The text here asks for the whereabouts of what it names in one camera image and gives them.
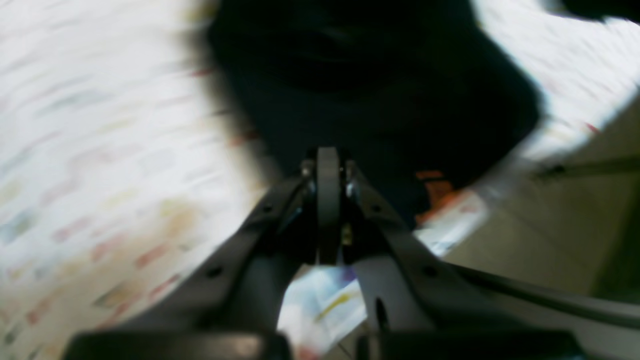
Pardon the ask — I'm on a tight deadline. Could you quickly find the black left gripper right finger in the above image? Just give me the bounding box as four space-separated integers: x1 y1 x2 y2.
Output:
340 160 639 360

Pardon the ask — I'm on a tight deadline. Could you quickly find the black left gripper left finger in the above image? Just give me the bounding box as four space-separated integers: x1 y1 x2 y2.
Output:
62 147 342 360

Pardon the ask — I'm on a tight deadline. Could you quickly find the black t-shirt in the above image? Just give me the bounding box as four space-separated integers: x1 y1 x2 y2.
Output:
206 0 541 228

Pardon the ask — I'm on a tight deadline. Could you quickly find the terrazzo pattern tablecloth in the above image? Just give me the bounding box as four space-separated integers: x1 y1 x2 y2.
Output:
1 0 639 360

